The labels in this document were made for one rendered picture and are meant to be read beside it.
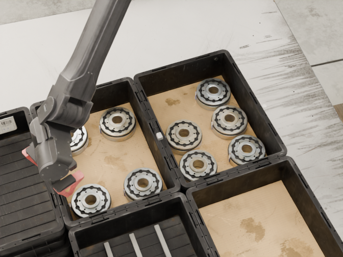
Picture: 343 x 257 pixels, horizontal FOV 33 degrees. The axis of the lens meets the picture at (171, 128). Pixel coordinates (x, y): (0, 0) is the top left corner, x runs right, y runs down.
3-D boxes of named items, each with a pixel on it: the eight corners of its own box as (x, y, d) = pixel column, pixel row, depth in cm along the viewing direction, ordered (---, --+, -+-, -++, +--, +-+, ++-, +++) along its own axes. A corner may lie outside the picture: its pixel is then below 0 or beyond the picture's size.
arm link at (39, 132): (55, 108, 115) (26, 114, 113) (62, 135, 111) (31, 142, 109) (59, 130, 120) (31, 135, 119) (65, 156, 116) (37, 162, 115)
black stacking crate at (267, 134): (133, 101, 174) (132, 76, 165) (223, 74, 180) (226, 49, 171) (182, 210, 153) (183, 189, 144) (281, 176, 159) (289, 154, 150)
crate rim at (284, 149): (131, 80, 166) (131, 75, 164) (226, 53, 173) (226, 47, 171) (182, 194, 145) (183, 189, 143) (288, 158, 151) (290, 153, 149)
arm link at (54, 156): (88, 103, 115) (51, 92, 109) (101, 148, 108) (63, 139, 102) (56, 139, 120) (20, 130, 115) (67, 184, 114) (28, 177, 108)
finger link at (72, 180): (62, 211, 125) (57, 188, 117) (43, 189, 128) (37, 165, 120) (87, 193, 128) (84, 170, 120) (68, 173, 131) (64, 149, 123)
